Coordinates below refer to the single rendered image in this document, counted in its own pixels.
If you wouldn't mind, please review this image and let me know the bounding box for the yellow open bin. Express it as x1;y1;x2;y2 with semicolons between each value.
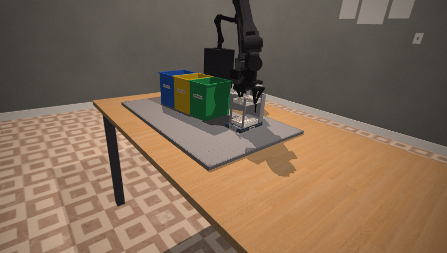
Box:
174;73;213;114

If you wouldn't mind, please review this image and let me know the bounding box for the green open-top bin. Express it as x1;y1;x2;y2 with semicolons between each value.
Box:
189;77;232;121

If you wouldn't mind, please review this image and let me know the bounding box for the blue open-top bin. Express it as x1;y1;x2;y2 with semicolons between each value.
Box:
160;70;196;108

